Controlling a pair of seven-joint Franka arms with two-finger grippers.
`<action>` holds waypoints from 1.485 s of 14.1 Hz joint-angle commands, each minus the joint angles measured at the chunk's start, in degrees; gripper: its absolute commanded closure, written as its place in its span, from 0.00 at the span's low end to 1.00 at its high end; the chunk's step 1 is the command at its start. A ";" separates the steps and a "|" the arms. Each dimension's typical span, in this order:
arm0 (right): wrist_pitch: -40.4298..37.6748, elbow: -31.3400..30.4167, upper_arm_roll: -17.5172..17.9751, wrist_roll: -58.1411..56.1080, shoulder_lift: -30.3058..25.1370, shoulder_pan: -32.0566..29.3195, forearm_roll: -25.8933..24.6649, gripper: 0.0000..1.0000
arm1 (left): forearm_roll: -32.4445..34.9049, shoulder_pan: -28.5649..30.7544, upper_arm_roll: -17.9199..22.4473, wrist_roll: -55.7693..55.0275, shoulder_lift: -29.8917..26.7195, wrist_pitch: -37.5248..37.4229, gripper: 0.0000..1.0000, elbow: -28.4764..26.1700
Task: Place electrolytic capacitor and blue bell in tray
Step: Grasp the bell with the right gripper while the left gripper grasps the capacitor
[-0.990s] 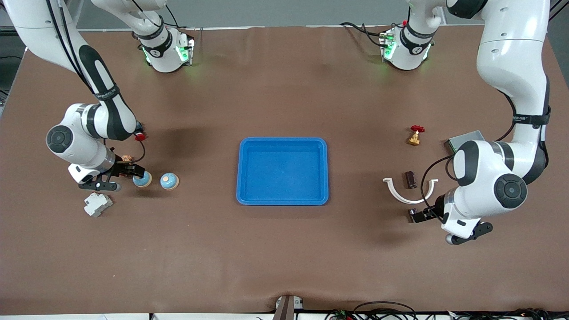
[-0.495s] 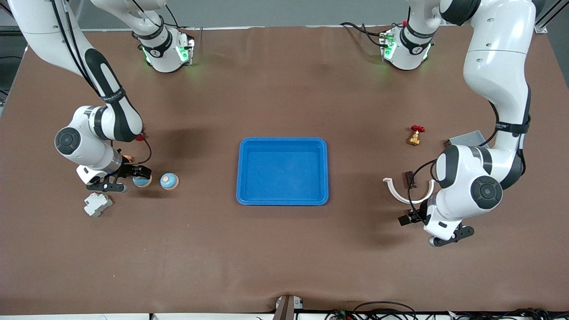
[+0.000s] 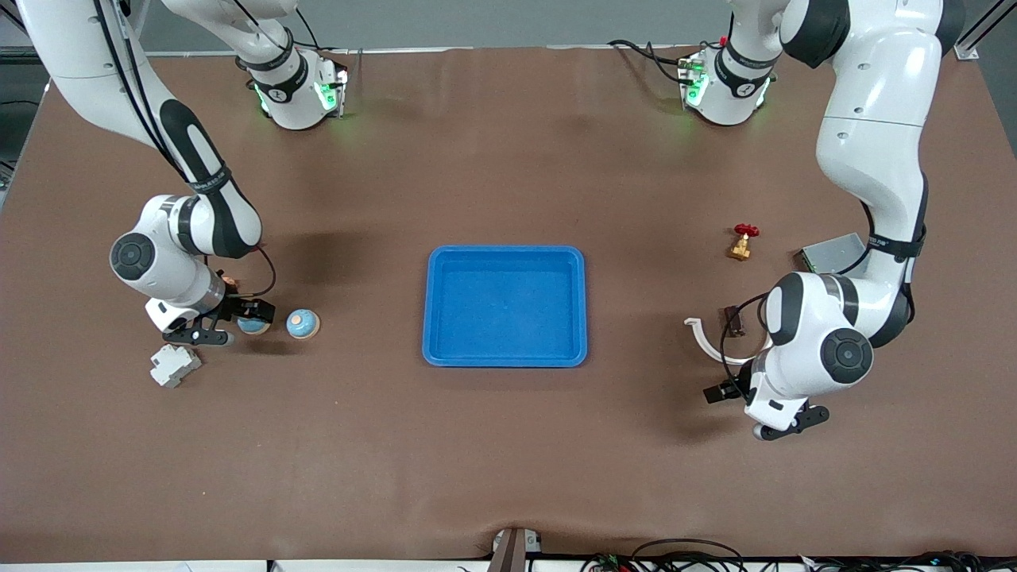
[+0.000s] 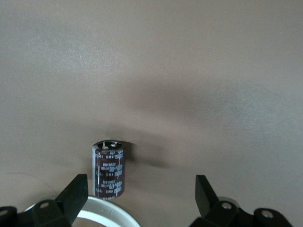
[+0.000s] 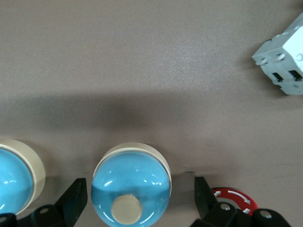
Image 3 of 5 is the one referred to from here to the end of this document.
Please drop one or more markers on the blue plastic tray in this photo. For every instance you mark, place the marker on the blue plastic tray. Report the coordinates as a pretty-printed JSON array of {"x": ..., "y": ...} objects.
[{"x": 504, "y": 306}]

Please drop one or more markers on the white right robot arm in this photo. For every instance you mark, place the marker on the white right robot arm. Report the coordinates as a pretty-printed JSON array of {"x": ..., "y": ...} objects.
[{"x": 79, "y": 63}]

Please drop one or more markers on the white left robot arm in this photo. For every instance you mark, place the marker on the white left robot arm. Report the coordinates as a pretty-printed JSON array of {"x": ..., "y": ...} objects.
[{"x": 874, "y": 119}]

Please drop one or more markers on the white circuit breaker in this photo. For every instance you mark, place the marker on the white circuit breaker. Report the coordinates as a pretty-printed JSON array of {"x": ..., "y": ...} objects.
[{"x": 175, "y": 365}]

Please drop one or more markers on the grey metal power supply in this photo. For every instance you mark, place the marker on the grey metal power supply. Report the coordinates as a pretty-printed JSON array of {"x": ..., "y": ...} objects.
[{"x": 830, "y": 254}]

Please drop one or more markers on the grey table edge bracket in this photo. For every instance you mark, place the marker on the grey table edge bracket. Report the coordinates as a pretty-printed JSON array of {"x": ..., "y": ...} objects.
[{"x": 512, "y": 552}]

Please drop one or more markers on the dark brown electrolytic capacitor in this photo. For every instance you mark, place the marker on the dark brown electrolytic capacitor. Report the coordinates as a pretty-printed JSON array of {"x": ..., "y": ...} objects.
[{"x": 733, "y": 322}]

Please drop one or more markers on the brown table cover sheet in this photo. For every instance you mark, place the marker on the brown table cover sheet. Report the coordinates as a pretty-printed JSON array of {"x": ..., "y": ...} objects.
[{"x": 508, "y": 461}]

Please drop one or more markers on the aluminium frame profile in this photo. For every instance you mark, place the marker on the aluminium frame profile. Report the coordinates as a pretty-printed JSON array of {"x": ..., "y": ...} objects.
[
  {"x": 981, "y": 32},
  {"x": 12, "y": 36}
]

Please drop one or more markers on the white half-round pipe clamp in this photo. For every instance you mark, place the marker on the white half-round pipe clamp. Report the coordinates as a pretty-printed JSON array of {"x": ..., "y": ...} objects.
[{"x": 704, "y": 348}]

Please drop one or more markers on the blue bell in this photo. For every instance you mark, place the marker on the blue bell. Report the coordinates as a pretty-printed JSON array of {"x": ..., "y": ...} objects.
[
  {"x": 303, "y": 323},
  {"x": 254, "y": 326}
]

